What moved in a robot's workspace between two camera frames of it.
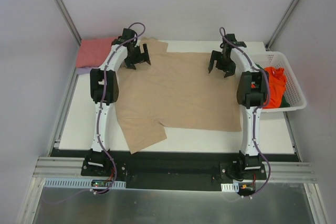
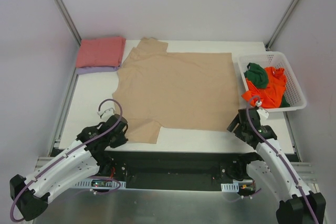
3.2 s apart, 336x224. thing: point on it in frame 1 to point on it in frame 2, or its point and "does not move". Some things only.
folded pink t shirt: [92, 52] does not move
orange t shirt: [277, 85] does not move
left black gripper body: [136, 56] to [118, 138]
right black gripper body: [223, 63] to [237, 126]
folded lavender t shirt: [84, 70] does not move
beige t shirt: [177, 91] does not move
